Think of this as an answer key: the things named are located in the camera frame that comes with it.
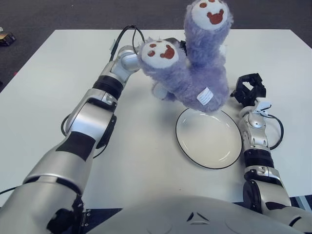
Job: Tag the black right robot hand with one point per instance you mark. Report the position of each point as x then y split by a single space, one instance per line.
246 95

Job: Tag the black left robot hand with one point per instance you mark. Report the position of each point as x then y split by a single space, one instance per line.
183 45

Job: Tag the purple bunny plush doll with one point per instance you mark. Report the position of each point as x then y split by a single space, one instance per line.
202 73

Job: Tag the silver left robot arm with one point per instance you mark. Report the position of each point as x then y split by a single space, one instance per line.
85 122

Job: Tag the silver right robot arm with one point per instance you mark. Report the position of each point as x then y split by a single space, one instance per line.
256 136

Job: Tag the white plate with black rim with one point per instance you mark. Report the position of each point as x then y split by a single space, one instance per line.
207 143

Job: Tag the grey metal table leg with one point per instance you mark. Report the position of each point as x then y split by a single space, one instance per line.
304 202

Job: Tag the grey robot torso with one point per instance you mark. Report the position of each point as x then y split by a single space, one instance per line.
170 214

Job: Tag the black and yellow box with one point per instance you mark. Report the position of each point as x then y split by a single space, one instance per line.
6 39

